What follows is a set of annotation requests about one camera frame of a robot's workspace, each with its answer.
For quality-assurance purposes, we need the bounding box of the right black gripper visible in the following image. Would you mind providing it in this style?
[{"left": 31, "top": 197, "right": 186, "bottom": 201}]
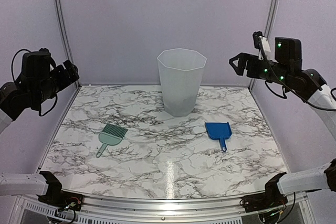
[{"left": 230, "top": 52, "right": 292, "bottom": 87}]

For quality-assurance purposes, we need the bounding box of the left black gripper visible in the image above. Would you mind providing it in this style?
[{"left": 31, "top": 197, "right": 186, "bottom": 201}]
[{"left": 33, "top": 59, "right": 79, "bottom": 105}]

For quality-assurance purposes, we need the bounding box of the green hand brush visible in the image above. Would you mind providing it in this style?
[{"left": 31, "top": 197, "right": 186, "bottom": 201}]
[{"left": 96, "top": 123, "right": 128, "bottom": 158}]

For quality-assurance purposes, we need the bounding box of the blue plastic dustpan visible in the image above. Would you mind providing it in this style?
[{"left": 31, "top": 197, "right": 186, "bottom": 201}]
[{"left": 205, "top": 122, "right": 232, "bottom": 152}]

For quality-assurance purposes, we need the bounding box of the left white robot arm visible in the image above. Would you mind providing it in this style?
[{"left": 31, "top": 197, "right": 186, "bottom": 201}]
[{"left": 1, "top": 48, "right": 79, "bottom": 206}]

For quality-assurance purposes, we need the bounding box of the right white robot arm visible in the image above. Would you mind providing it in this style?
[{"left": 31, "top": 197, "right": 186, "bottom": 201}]
[{"left": 229, "top": 32, "right": 335, "bottom": 207}]

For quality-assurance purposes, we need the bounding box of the translucent white plastic bin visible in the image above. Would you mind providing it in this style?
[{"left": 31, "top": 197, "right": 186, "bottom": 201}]
[{"left": 157, "top": 48, "right": 207, "bottom": 117}]

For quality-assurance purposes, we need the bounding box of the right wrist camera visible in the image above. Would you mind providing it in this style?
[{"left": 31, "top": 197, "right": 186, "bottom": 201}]
[{"left": 253, "top": 31, "right": 271, "bottom": 60}]

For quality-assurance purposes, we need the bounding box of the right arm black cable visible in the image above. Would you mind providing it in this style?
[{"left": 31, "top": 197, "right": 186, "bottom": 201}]
[{"left": 257, "top": 48, "right": 336, "bottom": 112}]

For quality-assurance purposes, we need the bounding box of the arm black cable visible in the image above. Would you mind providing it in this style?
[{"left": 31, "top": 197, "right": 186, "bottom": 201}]
[
  {"left": 10, "top": 48, "right": 59, "bottom": 117},
  {"left": 257, "top": 48, "right": 336, "bottom": 112}
]

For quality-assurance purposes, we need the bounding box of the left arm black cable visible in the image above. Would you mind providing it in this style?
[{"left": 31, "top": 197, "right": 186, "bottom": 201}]
[{"left": 10, "top": 48, "right": 59, "bottom": 117}]

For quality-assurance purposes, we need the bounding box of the right aluminium corner post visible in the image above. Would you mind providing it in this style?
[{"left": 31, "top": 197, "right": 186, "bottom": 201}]
[{"left": 248, "top": 0, "right": 282, "bottom": 90}]

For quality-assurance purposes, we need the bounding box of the aluminium corner post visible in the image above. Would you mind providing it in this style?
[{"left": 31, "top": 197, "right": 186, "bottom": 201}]
[
  {"left": 248, "top": 0, "right": 282, "bottom": 90},
  {"left": 50, "top": 0, "right": 81, "bottom": 90}
]

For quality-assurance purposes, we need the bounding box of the left aluminium corner post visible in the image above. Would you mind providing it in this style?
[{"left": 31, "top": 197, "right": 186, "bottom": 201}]
[{"left": 50, "top": 0, "right": 81, "bottom": 90}]

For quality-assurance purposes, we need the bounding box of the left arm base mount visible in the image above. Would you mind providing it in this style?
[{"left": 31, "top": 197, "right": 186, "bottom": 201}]
[{"left": 38, "top": 171, "right": 83, "bottom": 211}]

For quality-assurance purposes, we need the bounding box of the aluminium front frame rail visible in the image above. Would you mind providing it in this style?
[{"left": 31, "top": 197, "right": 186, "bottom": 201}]
[{"left": 9, "top": 193, "right": 316, "bottom": 223}]

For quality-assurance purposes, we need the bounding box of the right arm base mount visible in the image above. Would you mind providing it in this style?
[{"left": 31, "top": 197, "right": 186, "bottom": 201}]
[{"left": 239, "top": 172, "right": 288, "bottom": 212}]

